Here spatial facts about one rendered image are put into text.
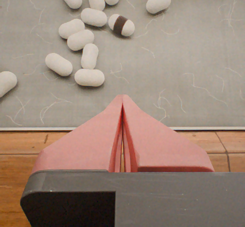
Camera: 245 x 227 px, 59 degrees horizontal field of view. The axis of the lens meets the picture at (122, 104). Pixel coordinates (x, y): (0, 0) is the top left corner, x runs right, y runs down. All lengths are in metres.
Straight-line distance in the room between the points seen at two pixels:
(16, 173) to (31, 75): 0.11
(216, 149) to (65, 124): 0.16
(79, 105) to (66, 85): 0.03
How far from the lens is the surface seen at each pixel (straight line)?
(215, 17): 0.32
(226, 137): 0.26
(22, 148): 0.24
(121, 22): 0.27
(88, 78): 0.24
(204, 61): 0.28
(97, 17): 0.27
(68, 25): 0.27
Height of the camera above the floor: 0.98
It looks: 76 degrees down
